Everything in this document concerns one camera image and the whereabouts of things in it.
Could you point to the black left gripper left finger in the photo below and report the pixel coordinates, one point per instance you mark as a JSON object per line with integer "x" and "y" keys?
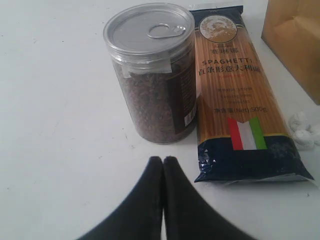
{"x": 139, "y": 216}

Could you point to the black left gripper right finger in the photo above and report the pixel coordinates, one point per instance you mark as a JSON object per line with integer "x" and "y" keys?
{"x": 187, "y": 215}

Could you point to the brown paper bag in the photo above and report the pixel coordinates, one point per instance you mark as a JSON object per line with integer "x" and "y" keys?
{"x": 291, "y": 30}

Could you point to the spaghetti packet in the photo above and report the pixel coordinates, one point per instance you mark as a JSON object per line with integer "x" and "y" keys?
{"x": 241, "y": 133}

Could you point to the white candy piece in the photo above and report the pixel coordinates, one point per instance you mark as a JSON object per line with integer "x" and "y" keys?
{"x": 298, "y": 121}
{"x": 303, "y": 140}

